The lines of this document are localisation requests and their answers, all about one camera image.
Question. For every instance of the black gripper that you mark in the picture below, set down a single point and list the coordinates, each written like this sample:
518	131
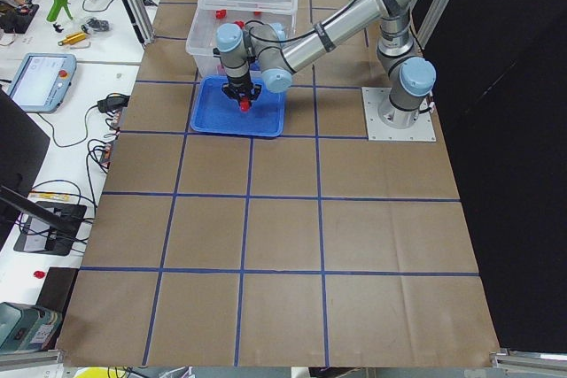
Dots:
239	87

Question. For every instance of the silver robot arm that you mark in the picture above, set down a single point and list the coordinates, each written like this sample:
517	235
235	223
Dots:
257	55

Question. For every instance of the clear plastic storage box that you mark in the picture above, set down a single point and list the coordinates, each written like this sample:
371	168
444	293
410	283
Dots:
208	34

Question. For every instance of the blue plastic tray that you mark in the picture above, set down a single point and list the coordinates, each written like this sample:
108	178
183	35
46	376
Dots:
213	112

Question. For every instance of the black power adapter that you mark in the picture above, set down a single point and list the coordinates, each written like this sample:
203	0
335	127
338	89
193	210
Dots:
113	102

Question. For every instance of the blue teach pendant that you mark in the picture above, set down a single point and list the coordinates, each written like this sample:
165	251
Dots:
42	80

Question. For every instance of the black monitor stand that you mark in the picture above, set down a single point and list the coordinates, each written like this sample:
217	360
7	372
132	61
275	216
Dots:
48	228

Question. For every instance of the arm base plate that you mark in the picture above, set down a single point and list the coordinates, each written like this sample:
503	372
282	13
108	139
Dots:
385	123

